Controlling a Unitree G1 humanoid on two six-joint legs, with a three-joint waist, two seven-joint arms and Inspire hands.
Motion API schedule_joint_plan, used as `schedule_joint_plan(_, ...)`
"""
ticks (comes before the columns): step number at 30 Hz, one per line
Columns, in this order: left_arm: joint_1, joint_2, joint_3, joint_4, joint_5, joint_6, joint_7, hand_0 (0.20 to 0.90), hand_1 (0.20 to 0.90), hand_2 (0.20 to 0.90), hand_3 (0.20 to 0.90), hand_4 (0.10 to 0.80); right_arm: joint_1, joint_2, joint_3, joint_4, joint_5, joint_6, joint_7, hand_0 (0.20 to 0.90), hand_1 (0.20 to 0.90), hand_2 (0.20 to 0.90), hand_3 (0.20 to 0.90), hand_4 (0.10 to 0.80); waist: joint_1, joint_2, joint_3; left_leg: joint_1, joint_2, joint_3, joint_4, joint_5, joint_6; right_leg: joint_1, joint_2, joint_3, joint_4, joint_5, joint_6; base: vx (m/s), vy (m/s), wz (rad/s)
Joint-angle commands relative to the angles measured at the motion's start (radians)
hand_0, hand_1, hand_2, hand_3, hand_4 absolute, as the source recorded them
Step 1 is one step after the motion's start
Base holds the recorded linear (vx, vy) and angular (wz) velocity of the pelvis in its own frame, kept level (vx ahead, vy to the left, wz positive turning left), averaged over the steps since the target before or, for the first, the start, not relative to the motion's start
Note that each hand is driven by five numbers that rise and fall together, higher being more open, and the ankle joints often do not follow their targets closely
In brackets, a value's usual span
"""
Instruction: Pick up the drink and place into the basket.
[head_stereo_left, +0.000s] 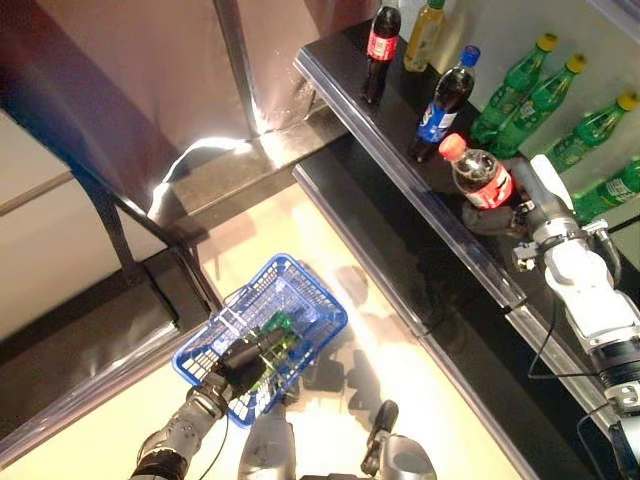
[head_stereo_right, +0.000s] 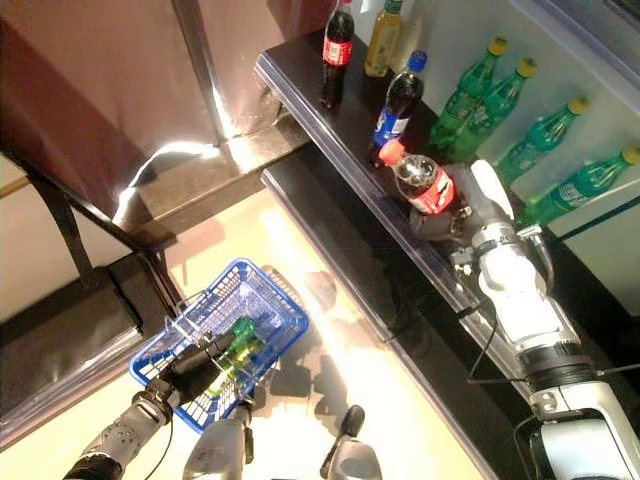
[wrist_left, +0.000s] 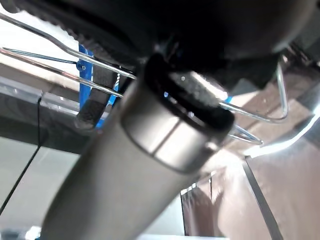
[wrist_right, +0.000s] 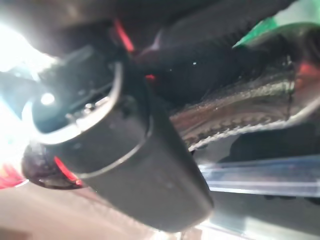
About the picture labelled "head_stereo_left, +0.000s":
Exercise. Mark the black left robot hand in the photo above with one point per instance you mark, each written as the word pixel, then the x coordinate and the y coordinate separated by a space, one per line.
pixel 240 365

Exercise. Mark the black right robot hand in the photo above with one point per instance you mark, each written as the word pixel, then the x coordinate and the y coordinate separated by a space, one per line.
pixel 547 200

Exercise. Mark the Coca-Cola bottle red label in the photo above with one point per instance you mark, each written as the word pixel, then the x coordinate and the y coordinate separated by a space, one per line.
pixel 482 175
pixel 382 45

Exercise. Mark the blue plastic shopping basket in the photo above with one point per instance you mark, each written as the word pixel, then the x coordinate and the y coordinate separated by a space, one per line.
pixel 325 305

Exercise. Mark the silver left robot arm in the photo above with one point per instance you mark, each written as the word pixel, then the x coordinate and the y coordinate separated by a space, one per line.
pixel 185 430

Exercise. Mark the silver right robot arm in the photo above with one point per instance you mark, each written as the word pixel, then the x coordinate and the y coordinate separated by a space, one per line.
pixel 585 285

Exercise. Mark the green soda bottle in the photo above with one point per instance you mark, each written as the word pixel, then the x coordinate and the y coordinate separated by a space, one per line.
pixel 287 345

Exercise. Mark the Pepsi bottle blue label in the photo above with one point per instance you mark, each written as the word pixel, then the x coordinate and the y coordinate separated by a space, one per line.
pixel 442 110

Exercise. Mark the black metal stand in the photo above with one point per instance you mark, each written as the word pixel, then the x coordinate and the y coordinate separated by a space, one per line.
pixel 100 310

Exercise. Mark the silver right robot leg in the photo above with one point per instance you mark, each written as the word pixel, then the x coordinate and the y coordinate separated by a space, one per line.
pixel 395 455

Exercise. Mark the small yellow tea bottle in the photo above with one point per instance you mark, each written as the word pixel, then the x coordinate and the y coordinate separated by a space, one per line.
pixel 424 37

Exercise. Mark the silver metal post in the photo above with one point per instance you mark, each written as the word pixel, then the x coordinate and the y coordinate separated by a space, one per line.
pixel 240 65

